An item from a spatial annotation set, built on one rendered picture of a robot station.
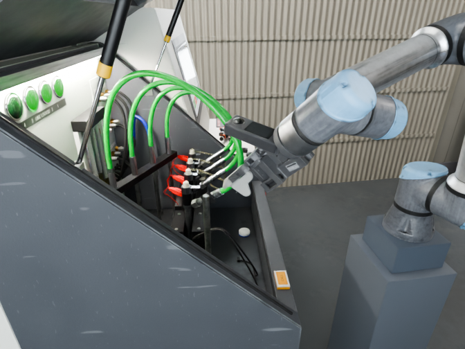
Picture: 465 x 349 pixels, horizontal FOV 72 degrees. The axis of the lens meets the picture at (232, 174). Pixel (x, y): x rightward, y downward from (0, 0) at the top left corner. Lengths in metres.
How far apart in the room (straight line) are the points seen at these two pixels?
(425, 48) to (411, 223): 0.53
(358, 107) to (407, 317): 0.94
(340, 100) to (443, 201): 0.62
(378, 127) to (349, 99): 0.11
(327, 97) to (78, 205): 0.42
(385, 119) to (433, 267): 0.76
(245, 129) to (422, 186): 0.62
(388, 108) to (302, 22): 2.30
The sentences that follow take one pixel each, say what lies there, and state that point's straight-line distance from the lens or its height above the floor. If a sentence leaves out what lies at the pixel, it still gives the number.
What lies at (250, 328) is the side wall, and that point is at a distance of 0.73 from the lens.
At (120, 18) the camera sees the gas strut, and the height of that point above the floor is 1.53.
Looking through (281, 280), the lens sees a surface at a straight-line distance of 0.82.
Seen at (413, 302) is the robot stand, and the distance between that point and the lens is 1.27.
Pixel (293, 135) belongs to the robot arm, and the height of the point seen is 1.35.
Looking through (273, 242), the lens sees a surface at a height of 0.95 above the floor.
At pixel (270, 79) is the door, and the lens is 2.82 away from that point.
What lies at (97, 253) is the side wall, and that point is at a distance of 0.62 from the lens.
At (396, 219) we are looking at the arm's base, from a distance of 1.14.
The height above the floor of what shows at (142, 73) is 1.42.
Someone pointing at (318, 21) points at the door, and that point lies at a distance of 2.90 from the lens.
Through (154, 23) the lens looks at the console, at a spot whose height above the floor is 1.50.
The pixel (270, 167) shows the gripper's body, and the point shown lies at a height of 1.27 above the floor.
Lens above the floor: 1.53
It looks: 27 degrees down
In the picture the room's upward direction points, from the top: straight up
